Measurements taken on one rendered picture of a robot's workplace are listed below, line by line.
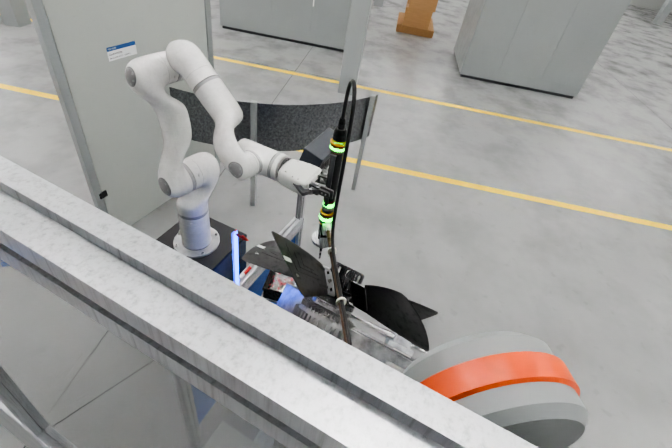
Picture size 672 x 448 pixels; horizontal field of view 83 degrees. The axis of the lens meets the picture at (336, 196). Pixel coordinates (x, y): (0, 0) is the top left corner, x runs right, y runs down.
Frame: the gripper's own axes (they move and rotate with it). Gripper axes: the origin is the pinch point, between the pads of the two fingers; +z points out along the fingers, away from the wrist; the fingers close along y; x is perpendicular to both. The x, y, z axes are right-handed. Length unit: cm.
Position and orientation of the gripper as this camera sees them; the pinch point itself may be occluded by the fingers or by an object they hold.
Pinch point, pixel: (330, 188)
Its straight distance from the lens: 108.7
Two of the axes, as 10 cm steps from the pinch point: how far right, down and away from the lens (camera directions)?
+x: 1.4, -7.7, -6.2
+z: 8.9, 3.8, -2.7
